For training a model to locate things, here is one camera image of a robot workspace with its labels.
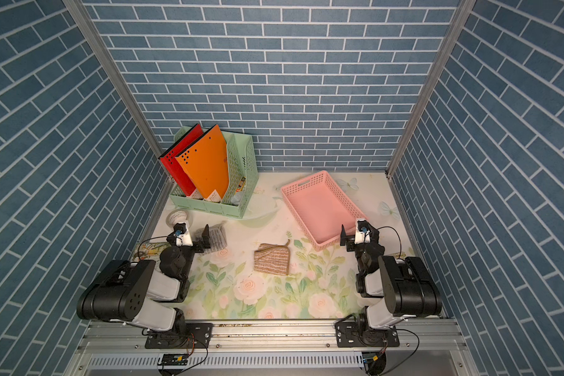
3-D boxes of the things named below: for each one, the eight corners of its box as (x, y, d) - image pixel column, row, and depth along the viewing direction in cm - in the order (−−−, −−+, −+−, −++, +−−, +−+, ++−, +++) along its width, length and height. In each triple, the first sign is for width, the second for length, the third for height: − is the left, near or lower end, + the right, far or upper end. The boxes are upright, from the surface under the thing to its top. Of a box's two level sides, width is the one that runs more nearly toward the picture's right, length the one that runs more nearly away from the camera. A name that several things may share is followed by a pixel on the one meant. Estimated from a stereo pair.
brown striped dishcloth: (253, 275, 88) (252, 271, 86) (256, 244, 97) (255, 240, 94) (289, 275, 89) (289, 272, 86) (290, 244, 97) (290, 240, 94)
